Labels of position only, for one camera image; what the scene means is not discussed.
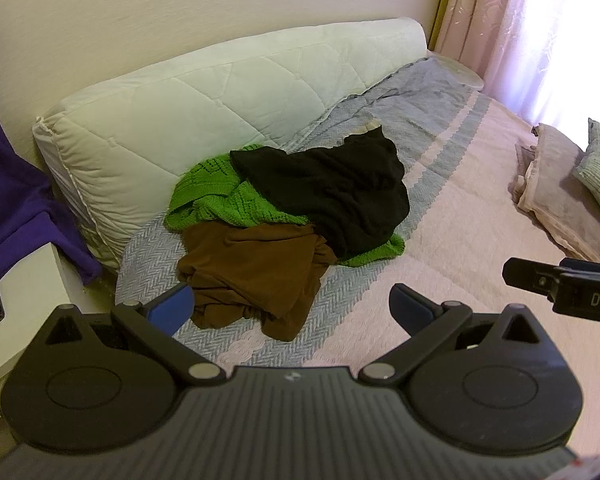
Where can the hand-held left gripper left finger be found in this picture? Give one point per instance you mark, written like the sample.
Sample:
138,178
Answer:
172,307

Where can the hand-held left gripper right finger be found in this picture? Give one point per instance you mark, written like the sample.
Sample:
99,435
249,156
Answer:
409,307

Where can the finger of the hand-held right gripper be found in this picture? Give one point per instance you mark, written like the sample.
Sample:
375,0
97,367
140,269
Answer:
527,275

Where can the black garment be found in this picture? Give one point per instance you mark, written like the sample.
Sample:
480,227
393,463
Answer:
340,190

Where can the folded beige blanket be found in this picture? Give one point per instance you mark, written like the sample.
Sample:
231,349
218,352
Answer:
555,195

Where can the brown garment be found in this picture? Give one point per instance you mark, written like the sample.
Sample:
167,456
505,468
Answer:
250,270

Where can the striped bedspread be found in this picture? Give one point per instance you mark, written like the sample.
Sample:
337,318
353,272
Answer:
455,200

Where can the green knit sweater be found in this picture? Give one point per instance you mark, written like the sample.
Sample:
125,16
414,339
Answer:
215,195

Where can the white bedside table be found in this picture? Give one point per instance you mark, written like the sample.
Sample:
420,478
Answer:
30,300

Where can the purple hanging garment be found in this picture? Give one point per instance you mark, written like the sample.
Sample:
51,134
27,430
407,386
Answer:
15,200

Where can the white quilted cushion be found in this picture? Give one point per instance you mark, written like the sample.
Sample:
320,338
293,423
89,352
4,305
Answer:
180,95

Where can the pink curtain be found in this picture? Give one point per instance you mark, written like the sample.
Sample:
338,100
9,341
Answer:
485,20

